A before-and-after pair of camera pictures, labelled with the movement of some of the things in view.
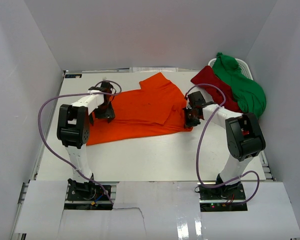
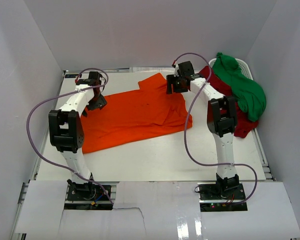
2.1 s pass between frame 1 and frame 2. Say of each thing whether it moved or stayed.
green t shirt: stayed
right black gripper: moved
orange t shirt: stayed
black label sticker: stayed
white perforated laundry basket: stayed
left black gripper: moved
